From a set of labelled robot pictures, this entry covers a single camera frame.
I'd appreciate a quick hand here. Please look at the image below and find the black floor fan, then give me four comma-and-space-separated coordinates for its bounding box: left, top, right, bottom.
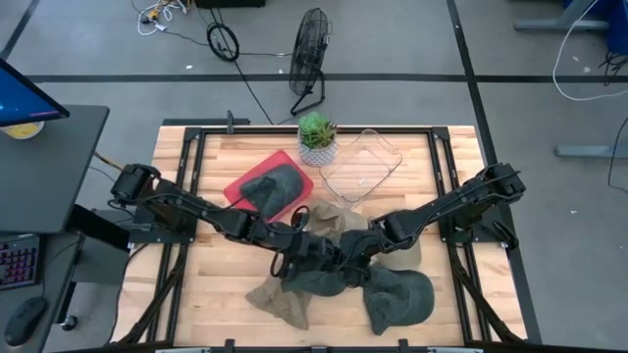
288, 7, 334, 118

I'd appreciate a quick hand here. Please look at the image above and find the white patterned plant pot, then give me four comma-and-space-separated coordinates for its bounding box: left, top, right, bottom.
297, 129, 339, 168

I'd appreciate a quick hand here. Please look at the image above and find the coiled black cable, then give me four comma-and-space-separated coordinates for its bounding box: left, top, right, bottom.
205, 22, 241, 64

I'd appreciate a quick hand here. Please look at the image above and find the black computer mouse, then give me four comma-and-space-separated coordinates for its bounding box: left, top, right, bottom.
3, 296, 49, 347

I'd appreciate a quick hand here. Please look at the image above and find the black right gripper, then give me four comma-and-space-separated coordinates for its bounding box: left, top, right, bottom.
339, 228, 390, 288

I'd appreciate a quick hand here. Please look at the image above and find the white cable bundle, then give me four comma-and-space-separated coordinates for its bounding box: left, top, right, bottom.
131, 0, 190, 36

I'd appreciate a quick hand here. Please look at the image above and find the green succulent plant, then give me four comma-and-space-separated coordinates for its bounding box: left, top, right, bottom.
297, 111, 339, 150

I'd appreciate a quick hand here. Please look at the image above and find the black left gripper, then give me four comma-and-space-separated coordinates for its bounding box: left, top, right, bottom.
282, 230, 344, 281

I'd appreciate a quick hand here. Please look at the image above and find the long white cable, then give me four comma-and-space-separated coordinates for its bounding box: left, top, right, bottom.
551, 0, 628, 103

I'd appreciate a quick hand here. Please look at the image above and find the black desk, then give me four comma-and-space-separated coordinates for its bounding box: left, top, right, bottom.
0, 104, 110, 235

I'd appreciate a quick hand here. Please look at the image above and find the red plastic bin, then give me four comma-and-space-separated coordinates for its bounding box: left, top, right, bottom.
223, 149, 315, 225

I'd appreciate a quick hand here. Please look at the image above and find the long black cable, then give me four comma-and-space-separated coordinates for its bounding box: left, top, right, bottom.
210, 7, 275, 126

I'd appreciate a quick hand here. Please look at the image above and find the blue object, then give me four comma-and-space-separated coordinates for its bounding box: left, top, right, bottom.
561, 0, 628, 55

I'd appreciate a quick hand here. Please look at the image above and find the yellow round object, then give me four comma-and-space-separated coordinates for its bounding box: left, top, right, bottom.
0, 121, 46, 141

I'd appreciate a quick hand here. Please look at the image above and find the computer monitor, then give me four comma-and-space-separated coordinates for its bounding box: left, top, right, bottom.
0, 57, 71, 128

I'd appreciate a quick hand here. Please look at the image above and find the grey desk foot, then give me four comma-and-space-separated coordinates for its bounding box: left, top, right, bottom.
513, 18, 610, 33
553, 143, 628, 160

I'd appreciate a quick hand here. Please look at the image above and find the black keyboard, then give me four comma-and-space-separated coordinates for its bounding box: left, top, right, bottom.
0, 233, 41, 291

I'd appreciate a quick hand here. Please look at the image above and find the clear plastic bin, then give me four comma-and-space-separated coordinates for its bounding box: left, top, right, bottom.
318, 128, 404, 207

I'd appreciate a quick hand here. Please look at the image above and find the tan hat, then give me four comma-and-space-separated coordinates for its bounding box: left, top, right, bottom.
303, 198, 370, 246
244, 277, 314, 330
375, 239, 423, 272

